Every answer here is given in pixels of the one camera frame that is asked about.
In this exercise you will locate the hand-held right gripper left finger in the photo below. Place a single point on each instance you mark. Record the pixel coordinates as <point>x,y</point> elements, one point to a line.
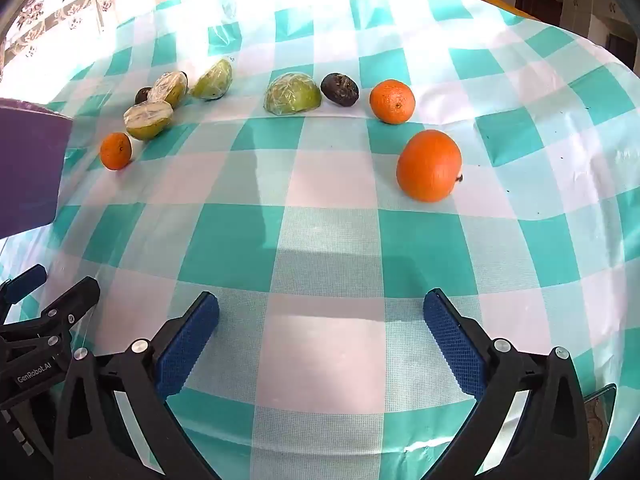
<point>187,345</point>

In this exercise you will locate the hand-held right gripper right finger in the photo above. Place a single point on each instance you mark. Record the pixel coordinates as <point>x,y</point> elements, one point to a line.
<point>457,345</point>

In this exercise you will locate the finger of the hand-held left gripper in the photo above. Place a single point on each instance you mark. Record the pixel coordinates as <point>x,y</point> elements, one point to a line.
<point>75,302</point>
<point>25,280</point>

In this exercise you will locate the purple cardboard box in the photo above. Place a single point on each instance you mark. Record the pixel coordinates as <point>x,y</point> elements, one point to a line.
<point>27,170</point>

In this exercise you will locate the small orange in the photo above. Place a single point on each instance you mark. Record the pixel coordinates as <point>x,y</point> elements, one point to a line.
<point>116,151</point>

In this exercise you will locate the large orange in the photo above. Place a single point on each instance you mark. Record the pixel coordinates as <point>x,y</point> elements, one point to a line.
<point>429,166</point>

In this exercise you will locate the medium orange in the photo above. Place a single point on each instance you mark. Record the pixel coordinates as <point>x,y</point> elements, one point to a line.
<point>392,101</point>

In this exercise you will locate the plastic-wrapped green fruit half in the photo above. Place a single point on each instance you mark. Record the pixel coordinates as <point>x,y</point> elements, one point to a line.
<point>292,93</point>
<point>168,88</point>
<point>214,80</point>
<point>148,121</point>

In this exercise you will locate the dark wrinkled passion fruit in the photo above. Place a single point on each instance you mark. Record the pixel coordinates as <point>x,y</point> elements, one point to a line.
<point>339,89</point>

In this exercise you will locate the dark smartphone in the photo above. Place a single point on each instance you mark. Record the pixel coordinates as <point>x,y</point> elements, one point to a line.
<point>600,410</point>

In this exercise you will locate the teal checked tablecloth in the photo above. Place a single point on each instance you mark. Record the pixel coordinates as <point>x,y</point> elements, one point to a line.
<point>325,240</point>

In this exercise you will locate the small dark fruit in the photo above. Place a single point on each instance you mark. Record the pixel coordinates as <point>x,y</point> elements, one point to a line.
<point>143,95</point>

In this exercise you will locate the floral lace curtain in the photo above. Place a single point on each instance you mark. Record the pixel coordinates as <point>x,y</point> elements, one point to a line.
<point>65,0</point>

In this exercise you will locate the yellow stool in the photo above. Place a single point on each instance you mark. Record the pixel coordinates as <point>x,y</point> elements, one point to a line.
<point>500,2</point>

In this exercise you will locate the dark wooden cabinet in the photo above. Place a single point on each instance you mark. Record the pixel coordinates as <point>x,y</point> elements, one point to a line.
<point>540,2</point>

